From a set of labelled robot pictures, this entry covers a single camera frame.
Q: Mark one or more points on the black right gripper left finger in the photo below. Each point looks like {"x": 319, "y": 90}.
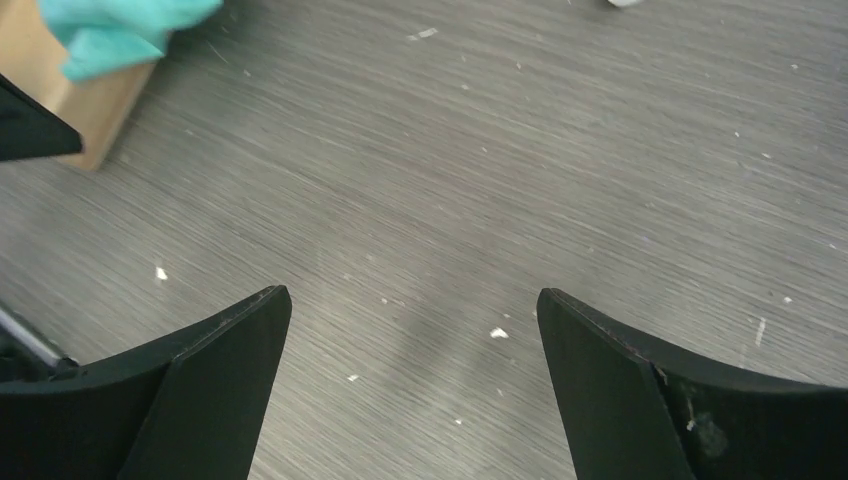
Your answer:
{"x": 188, "y": 405}

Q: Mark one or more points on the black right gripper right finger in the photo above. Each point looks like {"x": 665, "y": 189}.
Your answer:
{"x": 635, "y": 406}

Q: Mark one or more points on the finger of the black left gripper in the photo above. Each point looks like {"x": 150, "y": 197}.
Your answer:
{"x": 29, "y": 130}

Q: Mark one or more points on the teal cloth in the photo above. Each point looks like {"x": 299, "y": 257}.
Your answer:
{"x": 104, "y": 36}

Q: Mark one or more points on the metal garment rack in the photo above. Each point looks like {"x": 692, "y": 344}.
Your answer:
{"x": 624, "y": 3}

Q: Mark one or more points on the wooden clothes rack frame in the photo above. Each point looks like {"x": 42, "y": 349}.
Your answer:
{"x": 31, "y": 58}

